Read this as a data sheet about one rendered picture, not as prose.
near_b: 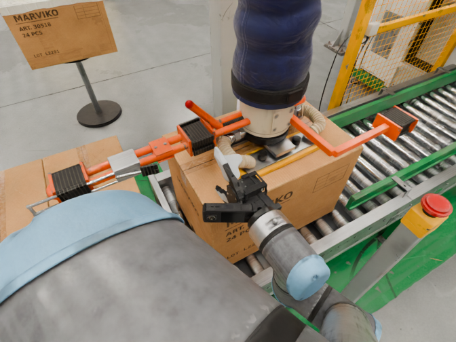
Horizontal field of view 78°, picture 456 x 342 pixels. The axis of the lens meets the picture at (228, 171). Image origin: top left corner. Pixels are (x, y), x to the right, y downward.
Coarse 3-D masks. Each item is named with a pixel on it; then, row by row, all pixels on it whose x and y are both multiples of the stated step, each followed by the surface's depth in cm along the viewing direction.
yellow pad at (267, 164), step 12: (300, 132) 100; (300, 144) 96; (312, 144) 96; (252, 156) 92; (264, 156) 89; (288, 156) 93; (300, 156) 94; (240, 168) 89; (252, 168) 89; (264, 168) 89; (276, 168) 91
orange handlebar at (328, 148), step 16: (304, 96) 95; (240, 112) 89; (224, 128) 84; (304, 128) 84; (384, 128) 84; (160, 144) 79; (320, 144) 80; (352, 144) 79; (144, 160) 75; (160, 160) 78; (96, 176) 71; (112, 176) 73; (48, 192) 68
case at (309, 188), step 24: (336, 144) 100; (192, 168) 92; (216, 168) 92; (288, 168) 92; (312, 168) 92; (336, 168) 99; (192, 192) 89; (216, 192) 86; (288, 192) 93; (312, 192) 103; (336, 192) 115; (192, 216) 108; (288, 216) 107; (312, 216) 120; (216, 240) 91; (240, 240) 100
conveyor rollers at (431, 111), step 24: (432, 96) 192; (360, 120) 174; (432, 120) 173; (408, 144) 161; (432, 144) 159; (384, 168) 149; (432, 168) 146; (168, 192) 136; (336, 216) 127; (312, 240) 119
